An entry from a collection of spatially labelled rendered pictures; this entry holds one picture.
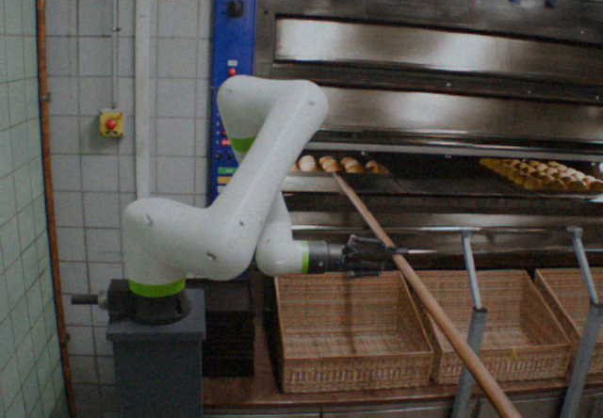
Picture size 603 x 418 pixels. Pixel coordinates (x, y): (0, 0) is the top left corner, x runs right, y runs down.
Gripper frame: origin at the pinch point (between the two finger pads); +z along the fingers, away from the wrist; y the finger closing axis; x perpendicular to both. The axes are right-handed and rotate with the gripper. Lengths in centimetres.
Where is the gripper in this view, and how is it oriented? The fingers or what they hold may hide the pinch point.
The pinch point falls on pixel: (396, 257)
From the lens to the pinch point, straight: 159.4
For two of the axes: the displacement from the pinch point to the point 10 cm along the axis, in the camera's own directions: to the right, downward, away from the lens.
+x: 1.2, 2.7, -9.6
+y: -0.6, 9.6, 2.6
